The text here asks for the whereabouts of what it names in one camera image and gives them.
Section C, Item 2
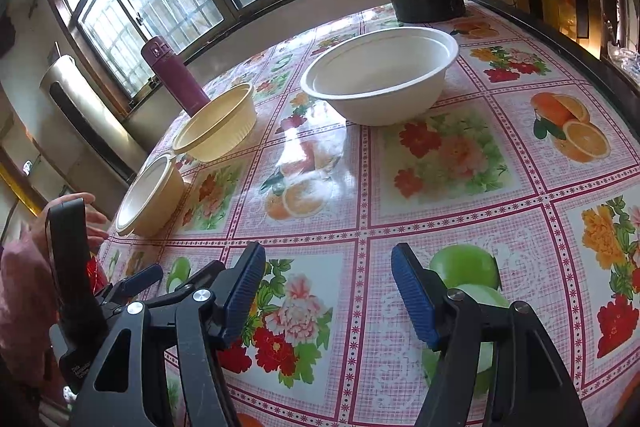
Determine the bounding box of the beige ribbed bowl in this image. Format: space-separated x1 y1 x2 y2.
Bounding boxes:
171 83 257 164

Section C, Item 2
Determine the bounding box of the red plate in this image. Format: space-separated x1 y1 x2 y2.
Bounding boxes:
88 254 108 295

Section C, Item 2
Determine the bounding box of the person's left hand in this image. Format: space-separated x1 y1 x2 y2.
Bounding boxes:
42 192 109 244

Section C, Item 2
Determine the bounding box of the purple thermos bottle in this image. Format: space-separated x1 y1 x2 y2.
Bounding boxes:
141 36 211 116

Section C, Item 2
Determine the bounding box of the large white bowl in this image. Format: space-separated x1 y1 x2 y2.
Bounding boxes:
301 27 459 126

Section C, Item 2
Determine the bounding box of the beige bowl white inside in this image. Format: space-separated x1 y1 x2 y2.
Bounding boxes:
115 154 186 238

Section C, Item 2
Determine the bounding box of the standing air conditioner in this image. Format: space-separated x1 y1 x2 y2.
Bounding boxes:
40 55 146 185

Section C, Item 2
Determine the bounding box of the floral fruit tablecloth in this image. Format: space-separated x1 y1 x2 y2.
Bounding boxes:
97 4 640 427

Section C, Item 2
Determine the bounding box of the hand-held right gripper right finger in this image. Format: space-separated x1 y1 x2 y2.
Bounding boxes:
391 243 591 427

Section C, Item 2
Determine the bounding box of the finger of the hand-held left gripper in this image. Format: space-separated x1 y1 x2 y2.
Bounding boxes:
102 263 165 305
150 260 227 308

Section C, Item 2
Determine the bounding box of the person's left forearm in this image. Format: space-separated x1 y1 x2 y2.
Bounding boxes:
0 224 63 388

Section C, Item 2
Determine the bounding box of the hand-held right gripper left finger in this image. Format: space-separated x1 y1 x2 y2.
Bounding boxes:
70 241 267 427

